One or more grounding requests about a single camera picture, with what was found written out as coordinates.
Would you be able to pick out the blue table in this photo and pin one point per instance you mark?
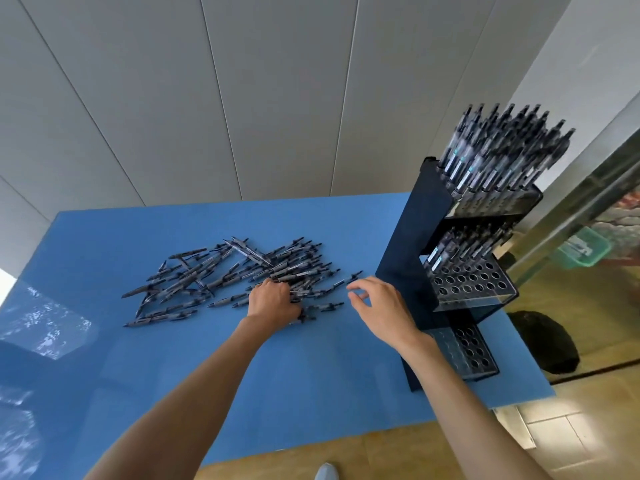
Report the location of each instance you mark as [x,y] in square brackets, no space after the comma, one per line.
[325,384]

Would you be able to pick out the green plastic basket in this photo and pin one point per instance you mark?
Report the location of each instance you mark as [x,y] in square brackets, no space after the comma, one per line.
[597,254]

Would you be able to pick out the person's left forearm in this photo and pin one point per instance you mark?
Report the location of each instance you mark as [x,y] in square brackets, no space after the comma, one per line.
[185,404]

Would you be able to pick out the person's right hand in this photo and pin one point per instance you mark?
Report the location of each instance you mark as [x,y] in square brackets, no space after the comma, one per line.
[387,314]

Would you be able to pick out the brass floor plate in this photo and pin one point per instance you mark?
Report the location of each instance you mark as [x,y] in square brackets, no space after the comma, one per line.
[515,425]

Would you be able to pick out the person's left hand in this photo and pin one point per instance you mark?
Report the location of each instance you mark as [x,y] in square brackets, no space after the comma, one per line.
[272,304]

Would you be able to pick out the dark framed glass door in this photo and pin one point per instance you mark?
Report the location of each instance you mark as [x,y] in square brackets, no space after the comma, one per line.
[5,289]

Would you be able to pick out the black tiered pen display stand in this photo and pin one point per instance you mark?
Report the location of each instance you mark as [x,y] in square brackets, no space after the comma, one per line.
[405,244]

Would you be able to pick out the row of black pens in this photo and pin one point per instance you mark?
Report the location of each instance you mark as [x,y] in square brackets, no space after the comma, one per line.
[500,144]
[465,244]

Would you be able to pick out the black round object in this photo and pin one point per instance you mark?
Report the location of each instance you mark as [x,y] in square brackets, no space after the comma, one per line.
[545,339]

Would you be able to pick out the light blue right shoe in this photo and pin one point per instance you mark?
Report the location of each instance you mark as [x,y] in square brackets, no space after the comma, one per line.
[326,473]

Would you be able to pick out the steel framed glass partition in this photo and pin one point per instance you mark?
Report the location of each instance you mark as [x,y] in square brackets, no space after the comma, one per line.
[590,194]

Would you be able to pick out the pile of black pens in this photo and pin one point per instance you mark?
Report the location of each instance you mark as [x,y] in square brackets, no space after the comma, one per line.
[240,274]

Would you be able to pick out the person's right forearm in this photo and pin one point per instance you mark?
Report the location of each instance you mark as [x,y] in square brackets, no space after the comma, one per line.
[465,414]

